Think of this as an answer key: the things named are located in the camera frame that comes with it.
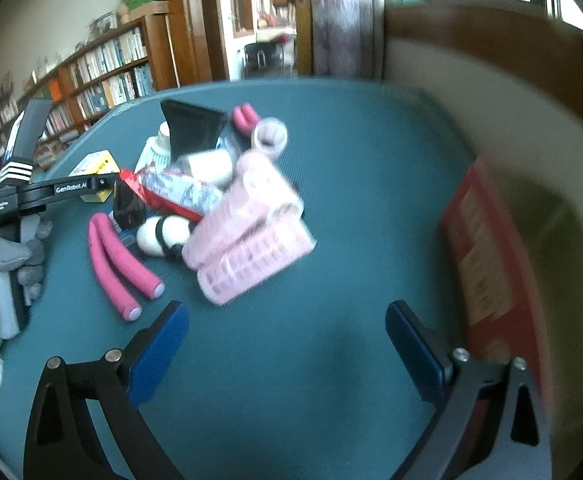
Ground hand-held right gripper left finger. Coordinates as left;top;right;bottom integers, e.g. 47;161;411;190
23;301;190;480

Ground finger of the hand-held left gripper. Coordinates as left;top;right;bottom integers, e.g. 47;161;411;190
79;171;122;197

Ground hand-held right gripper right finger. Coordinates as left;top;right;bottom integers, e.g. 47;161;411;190
385;300;552;480

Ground yellow and white small box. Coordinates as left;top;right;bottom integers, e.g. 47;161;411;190
68;150;118;204

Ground white squeeze tube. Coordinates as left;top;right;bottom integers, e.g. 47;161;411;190
136;122;173;172

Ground red plastic packet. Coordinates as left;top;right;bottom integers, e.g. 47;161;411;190
119;167;223;222

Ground white bottle with black bands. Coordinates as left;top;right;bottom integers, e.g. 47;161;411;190
136;214;196;262

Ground bent pink foam curler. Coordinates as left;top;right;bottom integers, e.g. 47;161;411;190
232;102;261;137
88;212;167;322

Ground black hair dryer nozzle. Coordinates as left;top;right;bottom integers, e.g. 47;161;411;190
160;99;228;162

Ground red storage box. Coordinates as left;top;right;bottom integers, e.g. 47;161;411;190
438;159;549;413

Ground white roll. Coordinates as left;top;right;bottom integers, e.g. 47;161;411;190
180;150;235;187

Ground teal covered desktop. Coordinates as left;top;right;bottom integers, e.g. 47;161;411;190
0;77;539;480

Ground rows of books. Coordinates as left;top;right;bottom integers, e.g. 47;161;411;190
0;27;155;161

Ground wooden bookshelf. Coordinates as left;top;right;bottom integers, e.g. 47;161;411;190
0;12;180;177

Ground brown cardboard box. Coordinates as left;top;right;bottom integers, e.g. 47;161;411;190
120;2;170;24

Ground black wok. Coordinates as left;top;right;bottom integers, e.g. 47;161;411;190
244;41;288;79

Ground patterned grey curtain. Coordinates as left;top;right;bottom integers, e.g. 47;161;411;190
310;0;373;81

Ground wooden door frame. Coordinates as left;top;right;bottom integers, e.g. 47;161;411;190
164;0;233;87

